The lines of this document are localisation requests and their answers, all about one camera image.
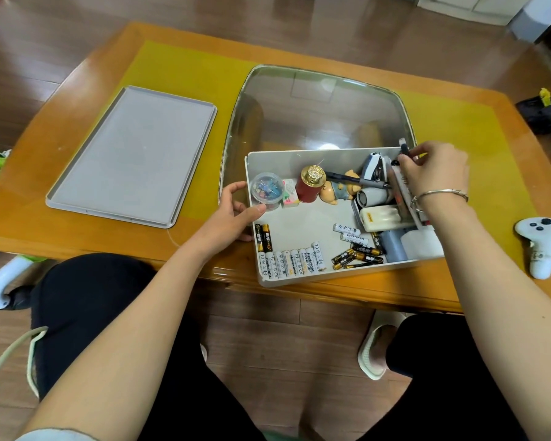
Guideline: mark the single white AA battery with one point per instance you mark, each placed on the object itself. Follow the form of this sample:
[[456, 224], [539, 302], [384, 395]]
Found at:
[[353, 236], [346, 228]]

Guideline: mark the blue grey cylinder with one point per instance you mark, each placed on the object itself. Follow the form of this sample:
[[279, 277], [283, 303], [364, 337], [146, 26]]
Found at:
[[391, 245]]

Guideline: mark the long white red printed box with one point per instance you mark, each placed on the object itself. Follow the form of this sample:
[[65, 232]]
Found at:
[[406, 195]]

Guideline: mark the person's left thumb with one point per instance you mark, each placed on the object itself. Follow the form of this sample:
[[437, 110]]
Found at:
[[252, 214]]

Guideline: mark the red jar with gold lid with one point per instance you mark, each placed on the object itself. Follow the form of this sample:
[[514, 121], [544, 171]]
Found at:
[[310, 185]]

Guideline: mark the black pen with clip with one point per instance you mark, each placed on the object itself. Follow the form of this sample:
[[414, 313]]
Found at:
[[406, 151]]

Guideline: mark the person's left forearm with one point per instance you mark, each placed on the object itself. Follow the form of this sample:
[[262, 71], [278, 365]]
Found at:
[[133, 335]]

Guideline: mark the black bag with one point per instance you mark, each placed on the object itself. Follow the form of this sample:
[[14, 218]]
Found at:
[[546, 115]]

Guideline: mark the small toy figurine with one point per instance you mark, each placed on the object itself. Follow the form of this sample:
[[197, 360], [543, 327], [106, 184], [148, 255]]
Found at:
[[337, 190]]

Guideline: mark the pink yellow eraser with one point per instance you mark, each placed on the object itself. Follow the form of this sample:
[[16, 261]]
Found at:
[[290, 193]]

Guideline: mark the person's right hand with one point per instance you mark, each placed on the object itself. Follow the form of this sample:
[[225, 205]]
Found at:
[[441, 169]]

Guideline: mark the white game controller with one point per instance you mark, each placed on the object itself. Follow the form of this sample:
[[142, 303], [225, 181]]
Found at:
[[542, 245]]

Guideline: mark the person's right forearm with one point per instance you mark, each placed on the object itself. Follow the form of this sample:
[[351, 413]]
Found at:
[[500, 289]]

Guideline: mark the wooden table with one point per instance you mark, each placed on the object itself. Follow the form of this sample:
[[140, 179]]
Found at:
[[486, 133]]

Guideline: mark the white rectangular storage box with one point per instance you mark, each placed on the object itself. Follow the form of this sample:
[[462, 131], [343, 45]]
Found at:
[[298, 222]]

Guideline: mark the row of white batteries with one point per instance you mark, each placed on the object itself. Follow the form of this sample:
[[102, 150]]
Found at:
[[298, 260]]

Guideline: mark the grey plastic tray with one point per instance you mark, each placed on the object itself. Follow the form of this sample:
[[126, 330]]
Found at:
[[133, 153]]

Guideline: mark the white cabinet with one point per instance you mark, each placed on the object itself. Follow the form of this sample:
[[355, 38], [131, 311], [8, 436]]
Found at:
[[473, 4]]

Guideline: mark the plain white box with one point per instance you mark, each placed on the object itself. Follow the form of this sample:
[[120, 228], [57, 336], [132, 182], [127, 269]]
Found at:
[[422, 245]]

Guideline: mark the white chair armrest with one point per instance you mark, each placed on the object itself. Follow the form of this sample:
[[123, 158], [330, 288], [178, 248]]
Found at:
[[0, 289]]

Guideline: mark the black shorts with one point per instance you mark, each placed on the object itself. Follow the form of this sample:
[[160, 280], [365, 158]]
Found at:
[[96, 289]]

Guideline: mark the silver black stapler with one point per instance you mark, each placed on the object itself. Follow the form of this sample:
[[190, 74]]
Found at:
[[376, 166]]

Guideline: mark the person's right thumb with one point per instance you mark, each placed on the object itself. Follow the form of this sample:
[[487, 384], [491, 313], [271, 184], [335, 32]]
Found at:
[[406, 168]]

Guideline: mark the person's left hand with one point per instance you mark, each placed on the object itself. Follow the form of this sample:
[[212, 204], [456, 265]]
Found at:
[[222, 222]]

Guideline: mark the clear round push pin container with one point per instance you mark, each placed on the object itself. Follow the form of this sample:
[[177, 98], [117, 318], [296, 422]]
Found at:
[[266, 191]]

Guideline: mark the slim black pen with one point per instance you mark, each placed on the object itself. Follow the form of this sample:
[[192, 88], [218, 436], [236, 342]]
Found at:
[[349, 178]]

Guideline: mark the white slipper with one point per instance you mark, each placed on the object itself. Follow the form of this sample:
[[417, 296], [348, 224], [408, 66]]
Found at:
[[372, 358]]

